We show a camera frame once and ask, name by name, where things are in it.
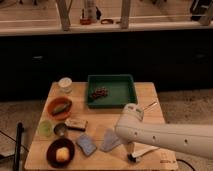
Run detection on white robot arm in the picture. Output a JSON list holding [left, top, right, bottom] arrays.
[[114, 103, 213, 159]]

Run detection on wooden table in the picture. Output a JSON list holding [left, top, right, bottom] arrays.
[[24, 82, 178, 171]]

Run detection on bunch of dark grapes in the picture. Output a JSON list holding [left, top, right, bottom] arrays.
[[91, 87, 108, 99]]

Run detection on small green cup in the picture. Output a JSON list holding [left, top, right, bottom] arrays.
[[38, 120, 52, 137]]

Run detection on green plastic tray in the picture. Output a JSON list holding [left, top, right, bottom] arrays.
[[86, 74, 138, 108]]

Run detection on blue sponge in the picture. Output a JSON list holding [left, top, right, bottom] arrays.
[[76, 134, 97, 156]]

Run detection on small white cup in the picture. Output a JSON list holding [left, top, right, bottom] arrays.
[[58, 77, 72, 93]]

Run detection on light blue towel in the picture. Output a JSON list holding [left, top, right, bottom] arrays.
[[100, 129, 121, 152]]

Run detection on brown rectangular block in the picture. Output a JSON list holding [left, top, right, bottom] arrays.
[[65, 119, 88, 131]]

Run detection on small metal cup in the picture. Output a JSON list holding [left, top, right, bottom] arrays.
[[54, 123, 67, 137]]

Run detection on green pickle in bowl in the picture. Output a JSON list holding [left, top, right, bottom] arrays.
[[52, 103, 70, 115]]

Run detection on black floor cable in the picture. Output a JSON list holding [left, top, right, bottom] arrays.
[[175, 158, 198, 171]]

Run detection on orange bowl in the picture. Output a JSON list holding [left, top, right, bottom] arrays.
[[47, 97, 72, 120]]

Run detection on yellow round fruit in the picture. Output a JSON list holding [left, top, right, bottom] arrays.
[[56, 147, 70, 162]]

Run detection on white handled dish brush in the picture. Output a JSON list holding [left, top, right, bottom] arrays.
[[127, 146, 157, 163]]

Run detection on black pole stand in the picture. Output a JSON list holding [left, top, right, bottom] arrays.
[[13, 122, 24, 171]]

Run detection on dark brown bowl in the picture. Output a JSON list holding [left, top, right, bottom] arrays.
[[46, 138, 75, 168]]

